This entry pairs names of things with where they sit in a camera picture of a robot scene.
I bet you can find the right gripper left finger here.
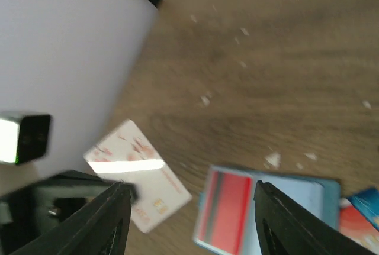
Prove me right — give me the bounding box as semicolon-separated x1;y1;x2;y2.
11;180;133;255

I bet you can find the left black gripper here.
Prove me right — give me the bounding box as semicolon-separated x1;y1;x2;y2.
0;170;140;255

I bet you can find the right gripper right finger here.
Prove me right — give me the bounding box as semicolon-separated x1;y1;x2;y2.
254;181;372;255

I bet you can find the teal leather card holder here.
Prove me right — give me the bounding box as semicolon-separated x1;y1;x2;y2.
191;164;341;255

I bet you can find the large red card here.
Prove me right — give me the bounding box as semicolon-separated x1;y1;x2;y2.
193;167;253;254

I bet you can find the white card with red logo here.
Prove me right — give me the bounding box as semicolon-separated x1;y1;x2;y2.
83;120;192;233

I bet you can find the white card with red circle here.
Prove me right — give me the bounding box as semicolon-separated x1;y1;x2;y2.
338;205;378;254

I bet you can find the blue credit card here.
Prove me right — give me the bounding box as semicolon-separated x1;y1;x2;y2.
347;187;379;230

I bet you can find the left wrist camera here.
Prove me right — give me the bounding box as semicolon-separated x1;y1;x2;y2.
1;111;53;166

